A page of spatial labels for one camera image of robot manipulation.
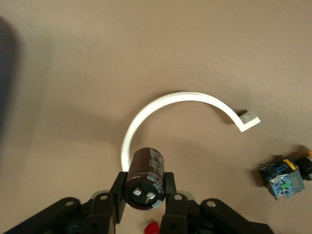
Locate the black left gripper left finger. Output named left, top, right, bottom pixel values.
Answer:
left=0, top=171, right=129, bottom=234

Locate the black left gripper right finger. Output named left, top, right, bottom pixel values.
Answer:
left=161, top=171, right=277, bottom=234

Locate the dark cylindrical capacitor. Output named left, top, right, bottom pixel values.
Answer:
left=122, top=146, right=168, bottom=211

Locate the red indicator light, white body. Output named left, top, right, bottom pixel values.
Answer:
left=143, top=220, right=162, bottom=234

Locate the orange push button, blue block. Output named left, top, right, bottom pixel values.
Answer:
left=257, top=144, right=312, bottom=201

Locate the large white plastic arc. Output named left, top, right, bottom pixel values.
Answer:
left=120, top=91, right=261, bottom=173

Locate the brown table mat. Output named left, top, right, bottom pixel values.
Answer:
left=0, top=0, right=312, bottom=234

